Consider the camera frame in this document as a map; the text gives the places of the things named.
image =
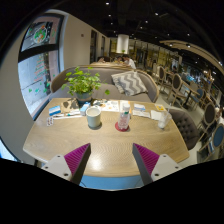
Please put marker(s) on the white and green pen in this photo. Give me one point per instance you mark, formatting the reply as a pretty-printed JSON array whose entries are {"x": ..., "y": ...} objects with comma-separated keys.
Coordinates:
[{"x": 66, "y": 116}]

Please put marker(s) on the small blue white booklet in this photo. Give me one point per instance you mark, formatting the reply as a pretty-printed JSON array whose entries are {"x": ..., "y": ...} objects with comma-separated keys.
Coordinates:
[{"x": 139, "y": 107}]

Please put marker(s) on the clear plastic cup with straw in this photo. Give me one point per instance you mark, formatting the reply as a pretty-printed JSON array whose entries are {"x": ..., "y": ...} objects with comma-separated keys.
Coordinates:
[{"x": 164, "y": 120}]

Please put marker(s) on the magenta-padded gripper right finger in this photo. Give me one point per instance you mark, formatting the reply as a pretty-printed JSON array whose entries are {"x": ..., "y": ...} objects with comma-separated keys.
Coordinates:
[{"x": 147, "y": 158}]

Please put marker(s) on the person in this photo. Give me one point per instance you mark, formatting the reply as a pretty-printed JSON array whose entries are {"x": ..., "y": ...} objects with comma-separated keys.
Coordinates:
[{"x": 130, "y": 62}]

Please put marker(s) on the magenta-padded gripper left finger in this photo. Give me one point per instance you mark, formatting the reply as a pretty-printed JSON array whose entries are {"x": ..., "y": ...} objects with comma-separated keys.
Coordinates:
[{"x": 76, "y": 158}]

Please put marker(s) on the white round column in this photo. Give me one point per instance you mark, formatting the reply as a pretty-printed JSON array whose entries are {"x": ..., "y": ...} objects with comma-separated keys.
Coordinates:
[{"x": 122, "y": 44}]

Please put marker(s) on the blue and white flat pack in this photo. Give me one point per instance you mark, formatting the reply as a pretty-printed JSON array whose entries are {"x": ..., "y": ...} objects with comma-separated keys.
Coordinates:
[{"x": 55, "y": 110}]

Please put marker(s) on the small yellow card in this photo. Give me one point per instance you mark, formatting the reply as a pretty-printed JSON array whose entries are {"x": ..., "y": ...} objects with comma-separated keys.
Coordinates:
[{"x": 160, "y": 107}]

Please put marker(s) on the flat round red coaster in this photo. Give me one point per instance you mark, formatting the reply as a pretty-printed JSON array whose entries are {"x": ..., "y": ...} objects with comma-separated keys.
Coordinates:
[{"x": 117, "y": 127}]

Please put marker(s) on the clear plastic bottle white cap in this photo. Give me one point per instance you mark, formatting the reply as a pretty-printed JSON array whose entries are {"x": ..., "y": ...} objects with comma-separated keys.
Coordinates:
[{"x": 124, "y": 120}]

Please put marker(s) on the window with colourful poster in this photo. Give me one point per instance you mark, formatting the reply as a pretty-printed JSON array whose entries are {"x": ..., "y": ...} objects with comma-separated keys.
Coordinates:
[{"x": 40, "y": 66}]

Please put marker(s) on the green potted plant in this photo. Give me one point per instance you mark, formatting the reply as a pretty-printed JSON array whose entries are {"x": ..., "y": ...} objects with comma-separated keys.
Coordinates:
[{"x": 82, "y": 83}]

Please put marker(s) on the grey tufted armchair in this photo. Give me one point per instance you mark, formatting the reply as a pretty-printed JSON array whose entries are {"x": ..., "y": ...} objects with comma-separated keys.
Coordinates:
[{"x": 186, "y": 128}]

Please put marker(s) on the pill blister pack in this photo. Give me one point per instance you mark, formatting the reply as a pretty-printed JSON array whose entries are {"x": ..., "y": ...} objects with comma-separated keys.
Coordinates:
[{"x": 50, "y": 121}]

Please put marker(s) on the group of ceiling spot lights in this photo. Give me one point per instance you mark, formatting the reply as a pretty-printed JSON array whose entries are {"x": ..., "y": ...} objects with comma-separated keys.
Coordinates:
[{"x": 156, "y": 14}]

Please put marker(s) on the cream ceramic mug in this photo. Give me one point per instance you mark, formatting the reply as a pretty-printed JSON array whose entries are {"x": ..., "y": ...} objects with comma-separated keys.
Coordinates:
[{"x": 93, "y": 118}]

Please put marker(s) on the brown cardboard sheet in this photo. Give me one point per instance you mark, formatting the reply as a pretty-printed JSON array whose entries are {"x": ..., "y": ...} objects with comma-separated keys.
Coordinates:
[{"x": 70, "y": 106}]

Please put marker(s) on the grey white chevron pillow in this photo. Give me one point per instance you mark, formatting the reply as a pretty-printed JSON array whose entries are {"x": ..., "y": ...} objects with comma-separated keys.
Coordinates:
[{"x": 130, "y": 83}]

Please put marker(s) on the printed white paper sheet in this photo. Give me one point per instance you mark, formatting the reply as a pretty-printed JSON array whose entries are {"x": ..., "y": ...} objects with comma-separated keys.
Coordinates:
[{"x": 110, "y": 106}]

